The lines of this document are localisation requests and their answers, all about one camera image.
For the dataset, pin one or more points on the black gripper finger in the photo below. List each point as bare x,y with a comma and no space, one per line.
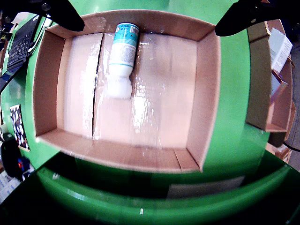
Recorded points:
253,14
47,9

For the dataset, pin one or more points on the white bottle teal label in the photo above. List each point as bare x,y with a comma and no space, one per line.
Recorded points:
123,54

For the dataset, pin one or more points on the brown cardboard box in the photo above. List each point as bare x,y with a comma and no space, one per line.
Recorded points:
257,82

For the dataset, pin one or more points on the shallow cardboard tray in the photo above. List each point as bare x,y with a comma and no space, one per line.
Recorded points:
164,93

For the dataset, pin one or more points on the blue red small item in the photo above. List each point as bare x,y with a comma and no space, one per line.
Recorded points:
22,164

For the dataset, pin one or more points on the pale grey white carton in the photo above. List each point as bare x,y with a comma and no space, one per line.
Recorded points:
280,51

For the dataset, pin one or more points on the black laptop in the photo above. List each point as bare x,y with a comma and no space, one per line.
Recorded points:
20,47

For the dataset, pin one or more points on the black white patterned card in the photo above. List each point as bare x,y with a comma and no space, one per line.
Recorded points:
18,126

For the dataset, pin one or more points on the black desktop device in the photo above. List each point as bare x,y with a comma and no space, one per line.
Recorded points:
10,154

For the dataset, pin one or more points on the printed paper sheets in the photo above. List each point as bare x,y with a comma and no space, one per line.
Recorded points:
9,185

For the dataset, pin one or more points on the green metal shelf unit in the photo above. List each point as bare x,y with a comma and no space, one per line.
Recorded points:
140,211

